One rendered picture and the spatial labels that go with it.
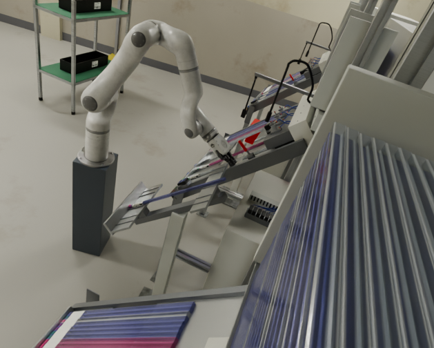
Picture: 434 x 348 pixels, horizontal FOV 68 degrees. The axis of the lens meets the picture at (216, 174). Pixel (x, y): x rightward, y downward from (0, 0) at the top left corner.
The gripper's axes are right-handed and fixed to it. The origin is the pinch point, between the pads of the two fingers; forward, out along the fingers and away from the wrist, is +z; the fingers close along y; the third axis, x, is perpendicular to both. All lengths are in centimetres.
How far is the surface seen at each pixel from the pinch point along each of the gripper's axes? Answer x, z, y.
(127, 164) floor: 135, -34, 79
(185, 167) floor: 111, 2, 112
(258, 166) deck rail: -15.1, 6.7, -10.0
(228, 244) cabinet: 28.6, 35.6, -9.9
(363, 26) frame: -78, -16, -12
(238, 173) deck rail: -4.6, 4.6, -10.0
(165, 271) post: 49, 22, -36
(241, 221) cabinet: 19.4, 31.2, 0.6
